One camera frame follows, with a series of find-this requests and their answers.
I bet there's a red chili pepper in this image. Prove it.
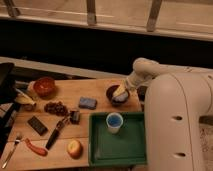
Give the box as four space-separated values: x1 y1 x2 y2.
25 138 48 156

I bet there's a yellow banana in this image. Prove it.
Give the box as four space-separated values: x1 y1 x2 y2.
15 89 36 111

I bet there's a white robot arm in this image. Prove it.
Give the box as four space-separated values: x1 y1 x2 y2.
116 58 213 171

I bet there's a red orange bowl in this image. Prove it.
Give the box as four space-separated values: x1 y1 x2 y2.
33 77 56 97

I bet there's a blue sponge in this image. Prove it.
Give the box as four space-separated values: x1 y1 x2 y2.
79 97 97 110

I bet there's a yellow red apple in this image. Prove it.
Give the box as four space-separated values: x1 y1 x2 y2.
67 139 83 159

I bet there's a dark maroon bowl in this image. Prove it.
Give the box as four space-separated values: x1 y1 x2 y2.
106 85 128 106

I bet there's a bunch of dark grapes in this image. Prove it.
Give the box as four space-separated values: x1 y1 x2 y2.
44 102 68 116

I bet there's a white towel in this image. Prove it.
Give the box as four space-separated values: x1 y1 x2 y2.
112 92 129 103

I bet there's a silver fork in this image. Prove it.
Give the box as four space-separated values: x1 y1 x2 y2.
1 133 22 169

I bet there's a white cup blue inside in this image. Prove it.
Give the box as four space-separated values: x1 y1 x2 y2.
106 112 123 134

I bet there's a black handled knife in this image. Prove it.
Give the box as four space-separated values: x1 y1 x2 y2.
45 118 68 150

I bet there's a black rectangular block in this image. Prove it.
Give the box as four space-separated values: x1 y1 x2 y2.
27 116 48 136

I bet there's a black equipment at left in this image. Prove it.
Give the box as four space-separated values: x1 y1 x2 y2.
0 63 17 156

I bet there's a small dark box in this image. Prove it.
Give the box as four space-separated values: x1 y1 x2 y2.
70 111 80 124

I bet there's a green plastic tray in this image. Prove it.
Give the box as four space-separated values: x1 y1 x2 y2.
88 112 147 167

